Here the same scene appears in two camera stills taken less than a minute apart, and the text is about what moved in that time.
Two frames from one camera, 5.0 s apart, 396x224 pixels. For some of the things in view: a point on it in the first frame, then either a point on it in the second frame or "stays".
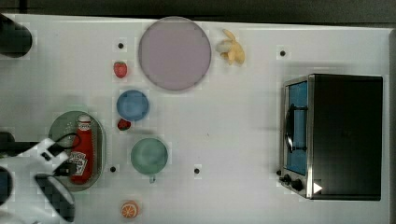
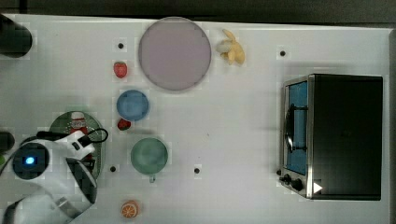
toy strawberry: x=120 y=69 stays
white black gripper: x=48 y=153 -> x=76 y=146
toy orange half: x=130 y=209 stays
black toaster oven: x=332 y=136 stays
